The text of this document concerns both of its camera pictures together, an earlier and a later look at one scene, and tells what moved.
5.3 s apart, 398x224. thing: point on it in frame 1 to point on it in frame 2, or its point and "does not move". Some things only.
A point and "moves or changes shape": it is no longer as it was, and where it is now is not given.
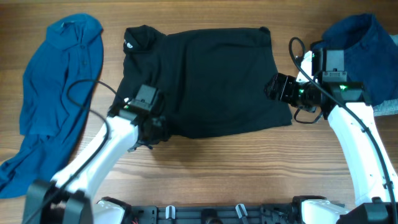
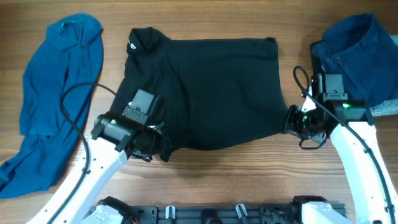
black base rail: x=271 y=213 does not move
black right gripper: x=285 y=94 to x=291 y=124
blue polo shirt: x=58 y=82 does not move
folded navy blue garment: x=370 y=55 does not move
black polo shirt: x=210 y=82 moves or changes shape
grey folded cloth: x=387 y=107 does not move
